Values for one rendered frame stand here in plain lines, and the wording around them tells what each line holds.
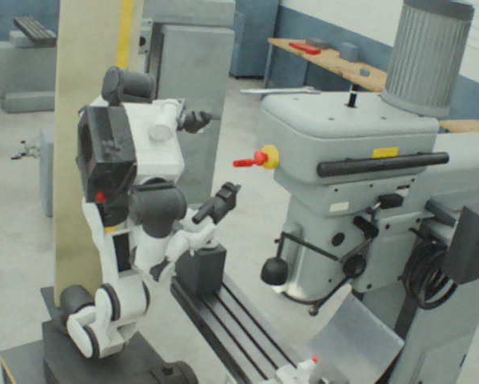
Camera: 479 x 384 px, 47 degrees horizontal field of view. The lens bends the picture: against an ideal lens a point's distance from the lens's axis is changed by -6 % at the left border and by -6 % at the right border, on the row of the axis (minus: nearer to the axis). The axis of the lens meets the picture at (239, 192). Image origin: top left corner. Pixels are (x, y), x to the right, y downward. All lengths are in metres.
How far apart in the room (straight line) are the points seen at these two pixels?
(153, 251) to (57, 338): 0.99
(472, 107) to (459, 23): 4.91
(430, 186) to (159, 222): 0.79
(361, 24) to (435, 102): 6.15
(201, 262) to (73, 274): 1.48
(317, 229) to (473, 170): 0.58
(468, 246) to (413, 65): 0.50
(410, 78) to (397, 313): 0.84
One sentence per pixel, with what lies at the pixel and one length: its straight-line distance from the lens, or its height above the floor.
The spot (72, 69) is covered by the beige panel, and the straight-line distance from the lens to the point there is 3.01.
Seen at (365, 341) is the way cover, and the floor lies 1.02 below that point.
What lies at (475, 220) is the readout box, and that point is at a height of 1.71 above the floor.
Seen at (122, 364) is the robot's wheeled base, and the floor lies 0.57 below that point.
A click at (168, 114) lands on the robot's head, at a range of 1.68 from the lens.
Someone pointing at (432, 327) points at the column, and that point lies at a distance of 2.05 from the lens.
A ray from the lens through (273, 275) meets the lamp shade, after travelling 1.51.
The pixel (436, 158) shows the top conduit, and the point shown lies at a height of 1.80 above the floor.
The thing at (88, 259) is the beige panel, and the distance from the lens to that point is 3.53.
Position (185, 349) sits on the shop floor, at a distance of 3.47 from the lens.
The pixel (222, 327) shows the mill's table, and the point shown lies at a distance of 2.19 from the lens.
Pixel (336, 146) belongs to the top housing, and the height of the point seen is 1.84.
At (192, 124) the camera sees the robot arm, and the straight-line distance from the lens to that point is 2.22.
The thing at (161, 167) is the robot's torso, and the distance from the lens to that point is 1.71.
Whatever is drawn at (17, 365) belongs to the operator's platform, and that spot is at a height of 0.40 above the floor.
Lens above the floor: 2.29
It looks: 25 degrees down
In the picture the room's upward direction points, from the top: 9 degrees clockwise
